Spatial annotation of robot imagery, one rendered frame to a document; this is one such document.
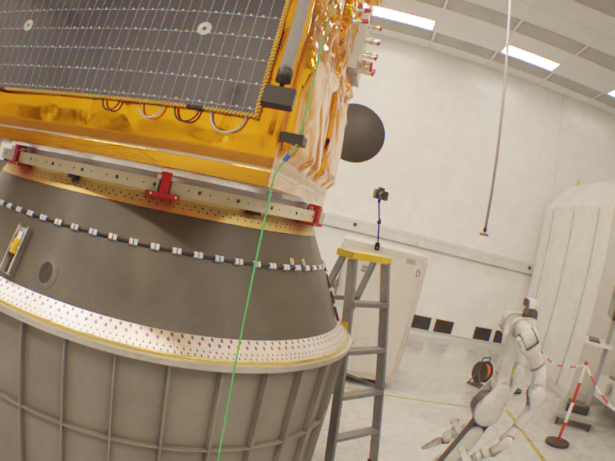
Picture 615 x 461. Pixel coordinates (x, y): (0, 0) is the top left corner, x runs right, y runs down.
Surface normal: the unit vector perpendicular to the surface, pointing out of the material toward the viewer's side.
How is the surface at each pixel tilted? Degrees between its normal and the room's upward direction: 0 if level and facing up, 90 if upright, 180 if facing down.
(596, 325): 90
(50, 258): 62
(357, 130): 90
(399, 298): 90
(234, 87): 90
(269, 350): 43
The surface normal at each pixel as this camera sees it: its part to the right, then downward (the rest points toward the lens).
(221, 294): 0.59, -0.30
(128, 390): 0.29, 0.11
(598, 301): -0.11, 0.03
